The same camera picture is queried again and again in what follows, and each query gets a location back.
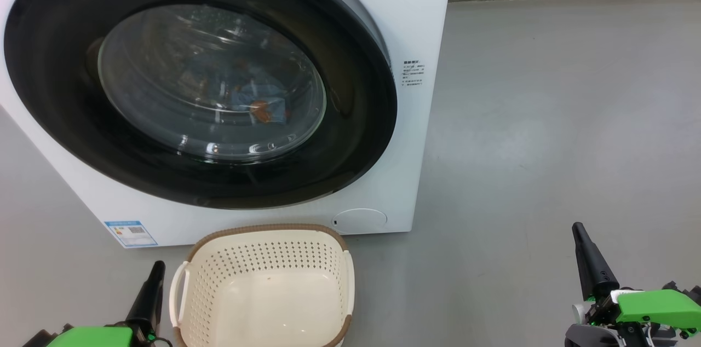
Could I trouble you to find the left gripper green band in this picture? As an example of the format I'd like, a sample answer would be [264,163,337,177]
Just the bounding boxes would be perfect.
[22,261,173,347]

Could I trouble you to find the round drain filter cover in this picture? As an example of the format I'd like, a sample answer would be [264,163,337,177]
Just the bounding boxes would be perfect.
[331,208,388,233]

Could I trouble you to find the washing machine drum interior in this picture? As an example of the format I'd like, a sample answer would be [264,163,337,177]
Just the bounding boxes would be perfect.
[99,5,327,163]

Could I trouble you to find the blue energy label sticker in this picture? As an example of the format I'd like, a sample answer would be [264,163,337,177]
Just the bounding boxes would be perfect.
[104,220,158,248]

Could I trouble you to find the black text label sticker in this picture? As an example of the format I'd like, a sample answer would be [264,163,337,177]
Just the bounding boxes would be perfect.
[403,60,427,88]

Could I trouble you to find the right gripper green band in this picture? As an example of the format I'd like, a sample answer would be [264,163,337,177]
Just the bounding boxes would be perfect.
[564,222,701,347]

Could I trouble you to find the white front-load washing machine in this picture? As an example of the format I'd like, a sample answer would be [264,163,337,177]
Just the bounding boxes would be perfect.
[0,0,455,249]

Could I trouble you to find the cream perforated laundry basket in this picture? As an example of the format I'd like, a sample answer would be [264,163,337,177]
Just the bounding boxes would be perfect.
[169,224,355,347]

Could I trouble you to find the cream and blue garment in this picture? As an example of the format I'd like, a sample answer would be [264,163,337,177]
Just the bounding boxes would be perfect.
[178,57,250,97]

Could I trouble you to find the black round glass washer door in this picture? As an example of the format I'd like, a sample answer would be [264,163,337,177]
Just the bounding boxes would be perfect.
[3,0,398,210]

